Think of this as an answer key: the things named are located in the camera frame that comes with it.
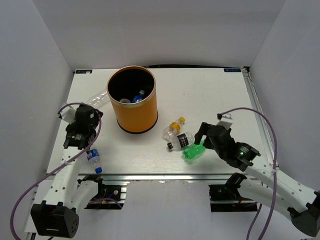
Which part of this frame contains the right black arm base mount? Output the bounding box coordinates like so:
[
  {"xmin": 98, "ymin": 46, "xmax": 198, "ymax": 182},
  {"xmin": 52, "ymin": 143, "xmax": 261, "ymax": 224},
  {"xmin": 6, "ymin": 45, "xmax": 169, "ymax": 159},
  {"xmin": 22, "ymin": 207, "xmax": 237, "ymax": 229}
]
[{"xmin": 209, "ymin": 173, "xmax": 258, "ymax": 213}]

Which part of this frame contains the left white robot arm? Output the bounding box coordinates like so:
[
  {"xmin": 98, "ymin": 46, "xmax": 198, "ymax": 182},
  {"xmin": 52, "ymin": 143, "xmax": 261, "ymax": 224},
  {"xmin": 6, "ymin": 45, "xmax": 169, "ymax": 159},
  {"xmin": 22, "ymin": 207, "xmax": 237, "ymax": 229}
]
[{"xmin": 30, "ymin": 103, "xmax": 106, "ymax": 239}]

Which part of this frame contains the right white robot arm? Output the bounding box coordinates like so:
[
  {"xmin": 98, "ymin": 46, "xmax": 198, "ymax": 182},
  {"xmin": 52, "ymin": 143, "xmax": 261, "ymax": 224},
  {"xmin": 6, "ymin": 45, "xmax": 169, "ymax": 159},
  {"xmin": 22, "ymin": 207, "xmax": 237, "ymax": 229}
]
[{"xmin": 194, "ymin": 122, "xmax": 320, "ymax": 237}]

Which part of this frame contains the front aluminium table rail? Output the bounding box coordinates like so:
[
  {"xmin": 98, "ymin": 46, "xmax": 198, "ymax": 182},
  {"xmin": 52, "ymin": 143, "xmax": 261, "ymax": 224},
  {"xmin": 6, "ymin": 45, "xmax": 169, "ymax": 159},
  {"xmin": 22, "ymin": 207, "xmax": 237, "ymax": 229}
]
[{"xmin": 46, "ymin": 172, "xmax": 253, "ymax": 183}]

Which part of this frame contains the red label red cap bottle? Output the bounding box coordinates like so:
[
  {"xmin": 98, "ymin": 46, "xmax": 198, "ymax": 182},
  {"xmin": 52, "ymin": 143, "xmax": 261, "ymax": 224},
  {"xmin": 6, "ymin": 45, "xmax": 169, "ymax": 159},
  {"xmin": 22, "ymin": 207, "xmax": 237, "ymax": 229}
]
[{"xmin": 119, "ymin": 98, "xmax": 131, "ymax": 104}]

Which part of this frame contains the black label black cap bottle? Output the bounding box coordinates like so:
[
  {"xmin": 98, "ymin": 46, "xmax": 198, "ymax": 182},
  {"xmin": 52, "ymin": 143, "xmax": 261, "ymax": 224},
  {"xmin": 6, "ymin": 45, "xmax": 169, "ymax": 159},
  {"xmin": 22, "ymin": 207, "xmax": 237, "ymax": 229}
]
[{"xmin": 167, "ymin": 132, "xmax": 195, "ymax": 151}]

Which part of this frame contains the blue bottle inside bin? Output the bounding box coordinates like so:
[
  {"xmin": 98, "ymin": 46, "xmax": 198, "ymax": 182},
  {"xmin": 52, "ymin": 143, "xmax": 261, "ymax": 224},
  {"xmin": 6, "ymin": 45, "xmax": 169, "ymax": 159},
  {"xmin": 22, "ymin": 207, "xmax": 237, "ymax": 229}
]
[{"xmin": 132, "ymin": 90, "xmax": 145, "ymax": 103}]

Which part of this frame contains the blue label blue cap bottle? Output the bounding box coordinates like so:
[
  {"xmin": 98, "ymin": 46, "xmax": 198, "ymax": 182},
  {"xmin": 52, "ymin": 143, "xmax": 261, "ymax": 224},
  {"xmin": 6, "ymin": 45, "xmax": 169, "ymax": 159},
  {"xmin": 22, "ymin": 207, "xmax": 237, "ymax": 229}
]
[{"xmin": 87, "ymin": 148, "xmax": 103, "ymax": 174}]

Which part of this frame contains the right aluminium table rail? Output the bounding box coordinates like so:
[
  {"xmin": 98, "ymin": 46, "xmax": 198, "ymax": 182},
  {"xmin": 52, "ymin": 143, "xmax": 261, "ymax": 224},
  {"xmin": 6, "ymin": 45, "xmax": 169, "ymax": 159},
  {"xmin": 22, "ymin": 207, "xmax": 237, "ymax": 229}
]
[{"xmin": 241, "ymin": 66, "xmax": 280, "ymax": 171}]

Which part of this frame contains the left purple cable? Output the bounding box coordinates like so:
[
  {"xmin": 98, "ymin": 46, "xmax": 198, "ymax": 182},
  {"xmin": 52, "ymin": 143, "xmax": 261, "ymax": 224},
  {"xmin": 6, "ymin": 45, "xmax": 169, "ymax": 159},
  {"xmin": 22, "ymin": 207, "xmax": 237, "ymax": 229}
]
[{"xmin": 10, "ymin": 101, "xmax": 103, "ymax": 240}]

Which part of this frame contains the clear crushed plastic bottle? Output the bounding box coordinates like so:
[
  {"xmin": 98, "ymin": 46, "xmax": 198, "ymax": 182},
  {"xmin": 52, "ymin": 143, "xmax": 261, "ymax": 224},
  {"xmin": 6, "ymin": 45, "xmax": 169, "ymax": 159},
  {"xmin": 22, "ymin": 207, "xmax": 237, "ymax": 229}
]
[{"xmin": 86, "ymin": 89, "xmax": 110, "ymax": 109}]

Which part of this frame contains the purple cable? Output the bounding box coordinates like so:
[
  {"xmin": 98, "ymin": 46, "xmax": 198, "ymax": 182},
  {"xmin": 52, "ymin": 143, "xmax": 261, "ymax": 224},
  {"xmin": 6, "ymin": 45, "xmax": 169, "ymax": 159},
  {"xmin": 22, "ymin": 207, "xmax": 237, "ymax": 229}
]
[
  {"xmin": 10, "ymin": 101, "xmax": 103, "ymax": 240},
  {"xmin": 216, "ymin": 107, "xmax": 279, "ymax": 240}
]

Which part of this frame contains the green plastic bottle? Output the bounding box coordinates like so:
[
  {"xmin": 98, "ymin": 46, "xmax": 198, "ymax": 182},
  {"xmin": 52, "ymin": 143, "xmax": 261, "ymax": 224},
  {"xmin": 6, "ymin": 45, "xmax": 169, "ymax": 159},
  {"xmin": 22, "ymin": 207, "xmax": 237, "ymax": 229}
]
[{"xmin": 182, "ymin": 140, "xmax": 206, "ymax": 164}]

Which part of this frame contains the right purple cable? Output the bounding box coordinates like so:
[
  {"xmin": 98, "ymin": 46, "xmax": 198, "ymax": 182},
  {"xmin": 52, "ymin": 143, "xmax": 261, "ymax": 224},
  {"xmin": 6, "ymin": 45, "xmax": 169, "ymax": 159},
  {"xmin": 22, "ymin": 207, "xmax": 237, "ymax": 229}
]
[{"xmin": 216, "ymin": 107, "xmax": 279, "ymax": 240}]

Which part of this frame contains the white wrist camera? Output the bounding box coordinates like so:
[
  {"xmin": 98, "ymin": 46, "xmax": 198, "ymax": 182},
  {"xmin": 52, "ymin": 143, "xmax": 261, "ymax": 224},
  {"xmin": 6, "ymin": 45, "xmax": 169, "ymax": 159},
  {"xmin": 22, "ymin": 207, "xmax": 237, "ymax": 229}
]
[
  {"xmin": 216, "ymin": 113, "xmax": 233, "ymax": 130},
  {"xmin": 57, "ymin": 103, "xmax": 76, "ymax": 124}
]

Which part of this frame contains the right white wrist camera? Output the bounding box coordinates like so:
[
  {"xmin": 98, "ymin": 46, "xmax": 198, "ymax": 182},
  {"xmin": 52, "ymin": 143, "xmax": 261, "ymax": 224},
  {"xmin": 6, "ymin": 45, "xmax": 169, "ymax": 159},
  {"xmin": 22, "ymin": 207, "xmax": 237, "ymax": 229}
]
[{"xmin": 216, "ymin": 113, "xmax": 233, "ymax": 130}]

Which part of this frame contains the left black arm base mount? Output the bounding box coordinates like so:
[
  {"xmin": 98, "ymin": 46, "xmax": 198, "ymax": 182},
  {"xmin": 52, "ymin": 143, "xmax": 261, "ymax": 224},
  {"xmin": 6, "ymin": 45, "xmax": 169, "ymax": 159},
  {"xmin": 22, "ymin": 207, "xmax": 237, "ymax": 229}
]
[{"xmin": 77, "ymin": 174, "xmax": 127, "ymax": 210}]

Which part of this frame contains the orange label yellow cap bottle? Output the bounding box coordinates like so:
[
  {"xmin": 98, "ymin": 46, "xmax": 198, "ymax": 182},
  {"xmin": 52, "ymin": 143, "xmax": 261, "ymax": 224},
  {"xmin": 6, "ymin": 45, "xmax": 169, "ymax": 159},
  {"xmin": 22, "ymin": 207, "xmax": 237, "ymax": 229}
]
[{"xmin": 162, "ymin": 116, "xmax": 185, "ymax": 141}]

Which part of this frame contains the orange cylindrical bin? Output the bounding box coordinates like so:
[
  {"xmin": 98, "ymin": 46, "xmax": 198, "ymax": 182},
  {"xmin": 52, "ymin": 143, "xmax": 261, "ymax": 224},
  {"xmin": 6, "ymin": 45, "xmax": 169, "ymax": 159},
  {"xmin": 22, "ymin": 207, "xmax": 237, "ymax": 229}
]
[{"xmin": 106, "ymin": 65, "xmax": 159, "ymax": 134}]

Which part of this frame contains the aluminium table rail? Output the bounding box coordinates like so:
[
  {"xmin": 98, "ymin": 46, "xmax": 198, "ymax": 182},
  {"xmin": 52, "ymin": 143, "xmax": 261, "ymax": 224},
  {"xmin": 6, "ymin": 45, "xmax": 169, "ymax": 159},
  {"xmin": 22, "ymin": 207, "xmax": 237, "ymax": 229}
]
[
  {"xmin": 46, "ymin": 172, "xmax": 253, "ymax": 183},
  {"xmin": 241, "ymin": 66, "xmax": 280, "ymax": 171}
]

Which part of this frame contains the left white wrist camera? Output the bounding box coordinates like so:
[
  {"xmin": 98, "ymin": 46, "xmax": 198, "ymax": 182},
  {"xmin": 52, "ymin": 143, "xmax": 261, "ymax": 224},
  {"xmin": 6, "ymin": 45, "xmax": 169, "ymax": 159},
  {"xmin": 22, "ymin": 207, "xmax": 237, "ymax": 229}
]
[{"xmin": 57, "ymin": 103, "xmax": 76, "ymax": 124}]

